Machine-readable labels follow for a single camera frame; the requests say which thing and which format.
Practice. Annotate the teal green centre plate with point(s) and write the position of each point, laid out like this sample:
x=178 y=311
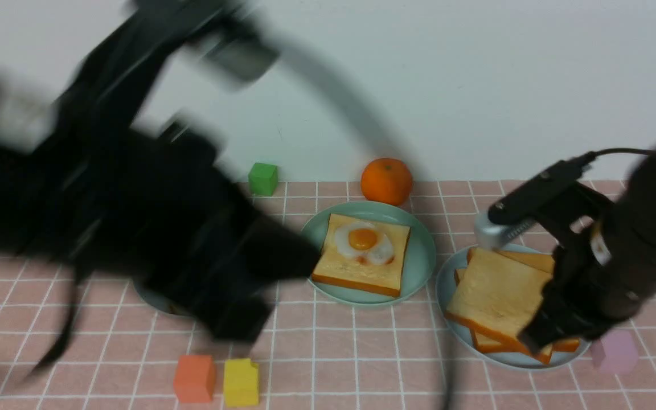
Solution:
x=419 y=255

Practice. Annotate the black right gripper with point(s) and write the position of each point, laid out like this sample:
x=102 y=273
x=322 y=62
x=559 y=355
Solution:
x=602 y=278

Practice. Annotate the green cube block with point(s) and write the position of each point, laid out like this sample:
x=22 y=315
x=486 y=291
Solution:
x=263 y=179

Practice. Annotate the light blue bread plate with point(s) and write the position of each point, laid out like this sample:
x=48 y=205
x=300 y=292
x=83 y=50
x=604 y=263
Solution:
x=445 y=285

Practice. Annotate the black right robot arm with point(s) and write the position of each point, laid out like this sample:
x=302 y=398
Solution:
x=603 y=275

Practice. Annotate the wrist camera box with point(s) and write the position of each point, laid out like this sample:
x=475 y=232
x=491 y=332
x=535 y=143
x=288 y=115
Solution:
x=554 y=199
x=237 y=52

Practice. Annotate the yellow block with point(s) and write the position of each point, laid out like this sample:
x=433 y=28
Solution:
x=241 y=383

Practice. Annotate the pink block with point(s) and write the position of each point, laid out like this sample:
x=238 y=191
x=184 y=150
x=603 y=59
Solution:
x=615 y=353

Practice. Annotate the toast slice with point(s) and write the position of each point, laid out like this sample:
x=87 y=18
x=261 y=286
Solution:
x=505 y=261
x=498 y=295
x=490 y=344
x=333 y=269

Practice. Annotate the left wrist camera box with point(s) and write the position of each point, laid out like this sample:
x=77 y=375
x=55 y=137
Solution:
x=237 y=52

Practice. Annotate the fried egg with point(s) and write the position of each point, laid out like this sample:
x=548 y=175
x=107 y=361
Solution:
x=364 y=243

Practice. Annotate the grey plate with eggs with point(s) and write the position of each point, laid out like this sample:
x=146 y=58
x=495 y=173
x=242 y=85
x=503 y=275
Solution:
x=148 y=290

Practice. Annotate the orange block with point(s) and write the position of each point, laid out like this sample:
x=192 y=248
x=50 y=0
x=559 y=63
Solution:
x=195 y=379

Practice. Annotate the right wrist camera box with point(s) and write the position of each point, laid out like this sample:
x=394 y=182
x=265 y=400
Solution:
x=554 y=199

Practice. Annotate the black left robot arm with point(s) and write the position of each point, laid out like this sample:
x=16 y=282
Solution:
x=80 y=185

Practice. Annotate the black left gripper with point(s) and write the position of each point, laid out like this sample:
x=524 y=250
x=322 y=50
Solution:
x=185 y=231

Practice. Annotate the orange mandarin fruit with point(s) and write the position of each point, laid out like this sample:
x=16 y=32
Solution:
x=387 y=180

